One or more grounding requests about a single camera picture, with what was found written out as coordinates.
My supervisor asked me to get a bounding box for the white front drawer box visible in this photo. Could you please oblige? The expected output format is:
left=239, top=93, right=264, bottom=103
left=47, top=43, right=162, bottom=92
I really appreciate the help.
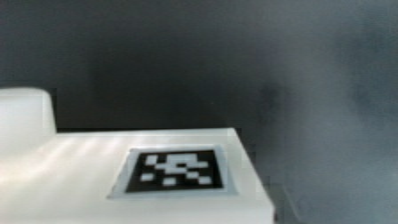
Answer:
left=0, top=87, right=276, bottom=224

